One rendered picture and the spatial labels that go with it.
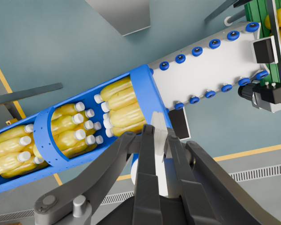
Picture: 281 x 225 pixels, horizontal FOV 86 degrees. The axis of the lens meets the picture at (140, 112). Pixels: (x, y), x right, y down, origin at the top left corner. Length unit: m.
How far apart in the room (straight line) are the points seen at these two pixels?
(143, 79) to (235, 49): 0.49
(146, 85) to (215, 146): 1.71
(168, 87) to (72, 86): 1.37
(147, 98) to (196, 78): 0.38
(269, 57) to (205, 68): 0.22
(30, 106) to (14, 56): 0.58
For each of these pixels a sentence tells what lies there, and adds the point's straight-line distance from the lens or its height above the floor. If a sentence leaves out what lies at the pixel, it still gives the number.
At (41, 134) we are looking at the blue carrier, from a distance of 0.64.
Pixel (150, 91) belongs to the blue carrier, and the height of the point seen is 1.22.
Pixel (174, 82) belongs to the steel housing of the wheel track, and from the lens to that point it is 0.76.
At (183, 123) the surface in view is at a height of 0.15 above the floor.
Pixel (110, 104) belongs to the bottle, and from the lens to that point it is 0.57.
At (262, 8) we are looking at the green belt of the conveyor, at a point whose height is 0.90.
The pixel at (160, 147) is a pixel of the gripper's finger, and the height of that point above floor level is 1.53.
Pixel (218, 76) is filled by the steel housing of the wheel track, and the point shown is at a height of 0.93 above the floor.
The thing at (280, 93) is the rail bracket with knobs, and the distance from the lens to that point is 0.87.
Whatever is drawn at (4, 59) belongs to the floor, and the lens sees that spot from 2.36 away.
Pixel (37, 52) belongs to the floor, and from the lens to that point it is 2.10.
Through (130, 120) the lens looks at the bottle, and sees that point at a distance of 0.52.
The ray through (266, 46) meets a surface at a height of 1.05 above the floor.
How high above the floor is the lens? 1.67
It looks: 72 degrees down
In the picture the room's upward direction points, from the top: 166 degrees counter-clockwise
